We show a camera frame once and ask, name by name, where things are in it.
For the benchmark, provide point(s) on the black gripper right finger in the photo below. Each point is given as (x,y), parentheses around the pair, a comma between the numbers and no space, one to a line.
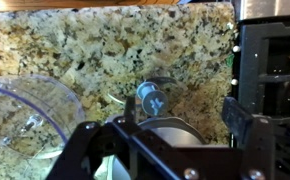
(261,150)

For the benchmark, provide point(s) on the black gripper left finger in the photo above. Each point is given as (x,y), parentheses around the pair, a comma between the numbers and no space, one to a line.
(118,150)

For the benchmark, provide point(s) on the grey food processor blade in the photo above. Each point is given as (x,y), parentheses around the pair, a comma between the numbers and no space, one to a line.
(155,103)

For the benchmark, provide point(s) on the clear food processor bowl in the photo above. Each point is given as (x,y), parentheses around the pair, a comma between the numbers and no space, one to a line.
(51,100)

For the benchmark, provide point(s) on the stainless steel gas stove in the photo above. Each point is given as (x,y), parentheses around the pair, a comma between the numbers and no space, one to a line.
(251,50)

